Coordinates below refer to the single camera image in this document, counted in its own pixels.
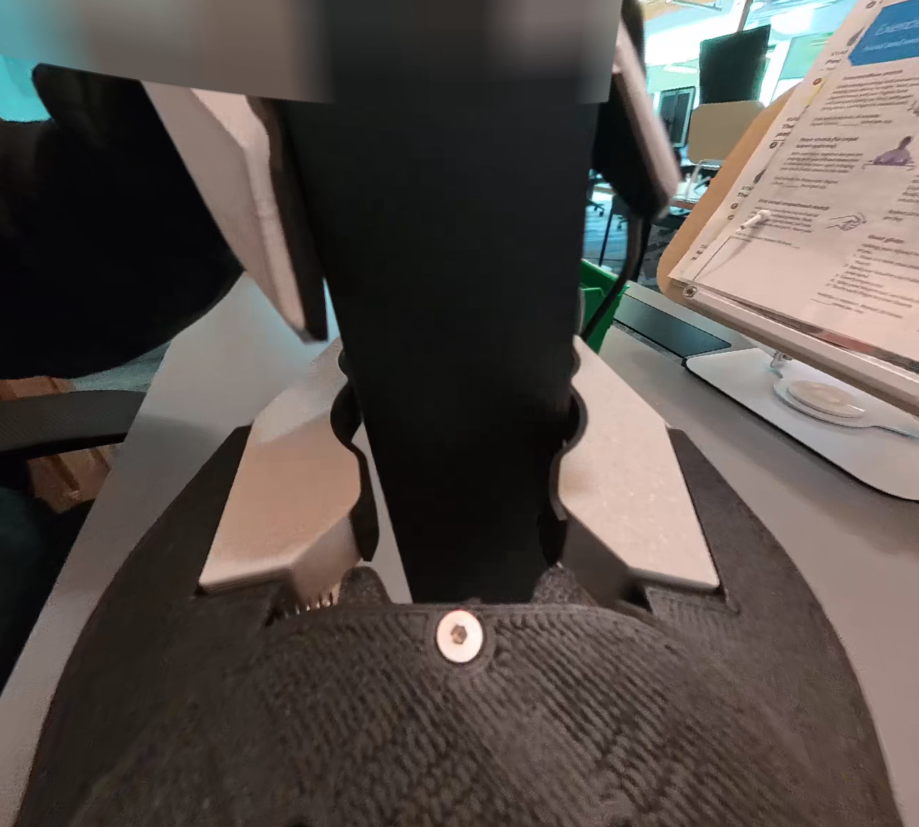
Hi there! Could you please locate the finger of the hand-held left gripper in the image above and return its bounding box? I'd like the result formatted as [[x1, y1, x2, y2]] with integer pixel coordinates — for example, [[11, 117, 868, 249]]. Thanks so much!
[[142, 82, 330, 343], [593, 23, 684, 223]]

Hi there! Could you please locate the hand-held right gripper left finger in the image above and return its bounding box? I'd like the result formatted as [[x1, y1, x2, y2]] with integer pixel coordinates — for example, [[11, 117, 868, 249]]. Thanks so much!
[[198, 339, 380, 602]]

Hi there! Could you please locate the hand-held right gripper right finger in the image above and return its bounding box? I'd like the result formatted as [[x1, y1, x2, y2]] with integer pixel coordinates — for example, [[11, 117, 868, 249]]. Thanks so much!
[[537, 337, 722, 604]]

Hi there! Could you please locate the green storage bin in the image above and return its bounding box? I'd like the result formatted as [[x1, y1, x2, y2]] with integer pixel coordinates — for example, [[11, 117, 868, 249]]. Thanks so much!
[[578, 258, 633, 350]]

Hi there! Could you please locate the black usb hub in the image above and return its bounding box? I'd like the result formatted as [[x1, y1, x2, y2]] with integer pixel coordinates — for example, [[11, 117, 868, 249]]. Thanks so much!
[[283, 98, 600, 604]]

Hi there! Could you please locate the dark partition screen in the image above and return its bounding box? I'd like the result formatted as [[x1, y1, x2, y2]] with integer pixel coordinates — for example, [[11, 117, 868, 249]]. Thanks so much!
[[698, 25, 771, 104]]

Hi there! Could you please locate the black desk pad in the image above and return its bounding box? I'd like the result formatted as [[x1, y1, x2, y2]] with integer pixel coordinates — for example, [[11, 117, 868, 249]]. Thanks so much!
[[614, 299, 733, 360]]

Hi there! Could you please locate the instruction sheet display stand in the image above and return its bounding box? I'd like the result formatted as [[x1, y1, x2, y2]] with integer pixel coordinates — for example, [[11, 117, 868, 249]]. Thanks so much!
[[657, 0, 919, 501]]

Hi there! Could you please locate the black chair armrest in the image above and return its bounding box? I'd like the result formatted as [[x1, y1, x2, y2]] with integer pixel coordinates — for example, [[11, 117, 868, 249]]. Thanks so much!
[[0, 389, 148, 462]]

